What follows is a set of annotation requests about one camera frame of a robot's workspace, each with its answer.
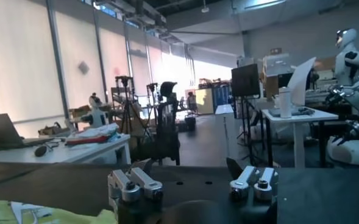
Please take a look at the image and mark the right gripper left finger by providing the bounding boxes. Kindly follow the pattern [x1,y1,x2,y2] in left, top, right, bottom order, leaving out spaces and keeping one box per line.
[107,159,164,211]

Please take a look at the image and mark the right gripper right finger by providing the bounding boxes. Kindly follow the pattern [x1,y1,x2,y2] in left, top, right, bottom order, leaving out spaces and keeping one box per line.
[226,157,279,201]

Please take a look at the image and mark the yellow-green t-shirt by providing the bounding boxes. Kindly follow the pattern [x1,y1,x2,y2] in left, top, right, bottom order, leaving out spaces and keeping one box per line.
[0,200,118,224]

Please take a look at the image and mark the stack of folded clothes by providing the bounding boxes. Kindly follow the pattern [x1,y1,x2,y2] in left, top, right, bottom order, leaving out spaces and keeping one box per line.
[65,122,122,146]

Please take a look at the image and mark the tall white cardboard box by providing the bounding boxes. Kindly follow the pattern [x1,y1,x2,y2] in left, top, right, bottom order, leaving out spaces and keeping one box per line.
[215,104,240,161]

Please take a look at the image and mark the large white desk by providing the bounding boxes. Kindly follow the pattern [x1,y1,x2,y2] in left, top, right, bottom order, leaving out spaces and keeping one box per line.
[0,133,132,167]

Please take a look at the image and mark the black office chair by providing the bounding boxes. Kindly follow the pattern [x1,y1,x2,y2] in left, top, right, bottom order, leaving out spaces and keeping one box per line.
[148,81,182,167]

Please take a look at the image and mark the black table cover cloth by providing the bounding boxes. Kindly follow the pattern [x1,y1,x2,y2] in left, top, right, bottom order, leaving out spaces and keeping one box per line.
[0,163,359,224]

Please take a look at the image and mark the white humanoid robot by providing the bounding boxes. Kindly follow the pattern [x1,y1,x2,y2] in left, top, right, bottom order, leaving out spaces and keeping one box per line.
[325,28,359,167]
[80,93,109,128]

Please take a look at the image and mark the small white standing desk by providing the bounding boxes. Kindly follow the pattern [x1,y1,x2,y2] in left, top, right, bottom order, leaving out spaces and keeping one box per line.
[261,107,339,169]

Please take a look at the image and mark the white water bottle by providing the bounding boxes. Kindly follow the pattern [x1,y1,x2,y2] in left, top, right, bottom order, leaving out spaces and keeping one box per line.
[278,86,293,119]

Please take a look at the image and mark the blue cabinet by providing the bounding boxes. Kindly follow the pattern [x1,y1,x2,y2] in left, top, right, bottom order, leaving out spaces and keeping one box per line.
[211,85,231,112]

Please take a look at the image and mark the large brown cardboard box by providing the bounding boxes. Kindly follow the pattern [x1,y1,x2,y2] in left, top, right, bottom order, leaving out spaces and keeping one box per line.
[69,105,92,119]

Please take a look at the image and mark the small brown cardboard box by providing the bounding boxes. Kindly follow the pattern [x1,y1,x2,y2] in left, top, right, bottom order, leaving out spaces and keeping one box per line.
[38,123,70,137]

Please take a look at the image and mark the black round ball device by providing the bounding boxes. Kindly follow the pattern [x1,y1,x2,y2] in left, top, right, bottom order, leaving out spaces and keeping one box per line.
[34,145,48,158]

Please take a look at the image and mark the black monitor on stand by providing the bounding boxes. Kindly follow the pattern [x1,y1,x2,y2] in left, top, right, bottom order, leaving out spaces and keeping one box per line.
[230,63,262,167]

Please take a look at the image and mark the white curved board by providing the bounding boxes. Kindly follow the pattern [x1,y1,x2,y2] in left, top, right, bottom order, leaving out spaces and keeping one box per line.
[287,57,317,107]

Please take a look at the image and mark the grey laptop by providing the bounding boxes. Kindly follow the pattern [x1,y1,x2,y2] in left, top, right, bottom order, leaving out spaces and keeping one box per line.
[0,113,54,150]

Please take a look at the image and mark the white humanoid robot right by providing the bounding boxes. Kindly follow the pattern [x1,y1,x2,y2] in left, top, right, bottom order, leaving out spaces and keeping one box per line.
[325,28,359,167]

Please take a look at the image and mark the black camera tripod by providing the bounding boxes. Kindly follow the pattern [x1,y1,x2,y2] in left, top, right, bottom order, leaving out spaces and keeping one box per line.
[115,75,149,135]
[145,82,160,122]

